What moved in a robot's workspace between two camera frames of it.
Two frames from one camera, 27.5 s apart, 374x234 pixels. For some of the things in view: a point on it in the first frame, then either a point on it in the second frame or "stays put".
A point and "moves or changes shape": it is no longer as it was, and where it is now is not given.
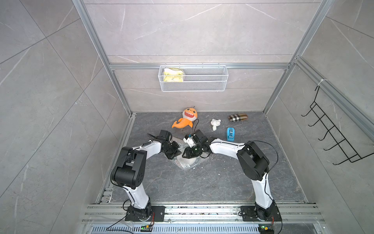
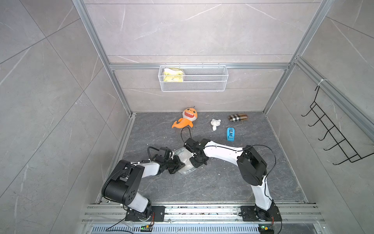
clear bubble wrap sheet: [189, 163] moves or changes shape
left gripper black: [177, 150] to [178, 164]
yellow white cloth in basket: [173, 74] stays put
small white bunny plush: [215, 123] stays put
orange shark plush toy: [189, 114] stays put
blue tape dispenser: [231, 134] stays put
